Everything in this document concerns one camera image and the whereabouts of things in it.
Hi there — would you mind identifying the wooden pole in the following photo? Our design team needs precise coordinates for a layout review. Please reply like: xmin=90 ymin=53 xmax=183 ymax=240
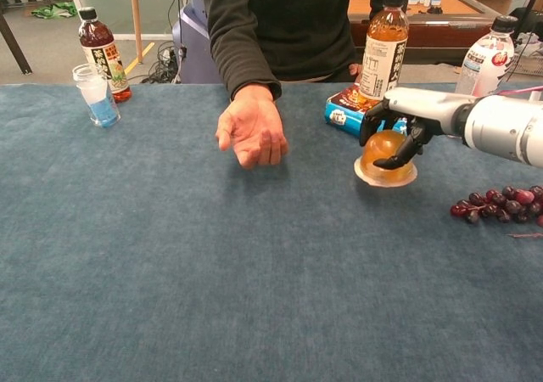
xmin=128 ymin=0 xmax=144 ymax=65

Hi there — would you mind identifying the dark tea bottle black cap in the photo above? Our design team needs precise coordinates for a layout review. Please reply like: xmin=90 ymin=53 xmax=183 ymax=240
xmin=77 ymin=7 xmax=133 ymax=104

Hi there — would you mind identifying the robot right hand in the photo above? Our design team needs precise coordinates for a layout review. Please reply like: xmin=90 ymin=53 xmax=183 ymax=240
xmin=359 ymin=87 xmax=476 ymax=171

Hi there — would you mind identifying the clear drink bottle pink label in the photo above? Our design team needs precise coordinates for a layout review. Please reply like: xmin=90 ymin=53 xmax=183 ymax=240
xmin=454 ymin=15 xmax=519 ymax=98

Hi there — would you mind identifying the person torso black sweater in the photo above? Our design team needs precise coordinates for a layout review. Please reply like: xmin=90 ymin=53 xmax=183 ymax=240
xmin=193 ymin=0 xmax=412 ymax=83

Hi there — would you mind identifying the pink cable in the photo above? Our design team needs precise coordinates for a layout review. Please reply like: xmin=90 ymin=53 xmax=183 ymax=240
xmin=495 ymin=85 xmax=543 ymax=97

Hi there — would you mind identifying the wire mesh basket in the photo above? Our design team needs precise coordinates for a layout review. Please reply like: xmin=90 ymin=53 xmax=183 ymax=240
xmin=507 ymin=31 xmax=543 ymax=77

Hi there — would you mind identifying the clear jar blue label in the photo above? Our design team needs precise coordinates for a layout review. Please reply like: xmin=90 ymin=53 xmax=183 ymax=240
xmin=71 ymin=63 xmax=121 ymax=128

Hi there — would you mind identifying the green cloth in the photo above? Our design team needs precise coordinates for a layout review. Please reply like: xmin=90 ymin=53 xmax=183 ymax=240
xmin=30 ymin=2 xmax=79 ymax=20

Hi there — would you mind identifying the blue snack box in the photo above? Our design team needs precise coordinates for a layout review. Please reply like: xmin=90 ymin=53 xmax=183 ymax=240
xmin=324 ymin=82 xmax=411 ymax=139

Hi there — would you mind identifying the orange jelly cup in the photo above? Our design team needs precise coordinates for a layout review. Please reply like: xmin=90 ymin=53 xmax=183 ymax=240
xmin=353 ymin=129 xmax=419 ymax=188

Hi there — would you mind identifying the person right forearm black sleeve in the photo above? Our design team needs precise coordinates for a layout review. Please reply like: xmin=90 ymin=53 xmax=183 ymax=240
xmin=205 ymin=0 xmax=283 ymax=102

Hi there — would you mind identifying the black stand pole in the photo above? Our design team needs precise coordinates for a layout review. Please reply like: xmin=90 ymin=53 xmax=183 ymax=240
xmin=511 ymin=0 xmax=543 ymax=39

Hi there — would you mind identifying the dark red grape bunch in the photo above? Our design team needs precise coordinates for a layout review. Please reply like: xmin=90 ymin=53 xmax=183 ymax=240
xmin=450 ymin=185 xmax=543 ymax=227

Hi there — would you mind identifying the person right hand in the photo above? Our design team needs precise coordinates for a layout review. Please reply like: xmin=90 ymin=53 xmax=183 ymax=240
xmin=215 ymin=83 xmax=289 ymax=171

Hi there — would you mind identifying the black cable bundle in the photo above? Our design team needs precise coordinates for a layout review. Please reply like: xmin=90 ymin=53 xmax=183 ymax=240
xmin=126 ymin=40 xmax=187 ymax=85

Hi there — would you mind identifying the dark brown wooden desk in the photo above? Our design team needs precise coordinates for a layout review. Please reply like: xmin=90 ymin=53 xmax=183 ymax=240
xmin=347 ymin=0 xmax=502 ymax=65

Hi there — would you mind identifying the purple grey machine cabinet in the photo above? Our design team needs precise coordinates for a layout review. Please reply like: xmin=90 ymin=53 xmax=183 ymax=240
xmin=171 ymin=0 xmax=226 ymax=85

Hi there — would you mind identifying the amber tea bottle black cap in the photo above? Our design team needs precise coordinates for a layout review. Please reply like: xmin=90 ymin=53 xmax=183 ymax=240
xmin=358 ymin=0 xmax=411 ymax=102

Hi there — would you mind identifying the black table leg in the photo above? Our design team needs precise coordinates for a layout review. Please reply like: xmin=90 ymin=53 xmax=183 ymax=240
xmin=0 ymin=10 xmax=34 ymax=76

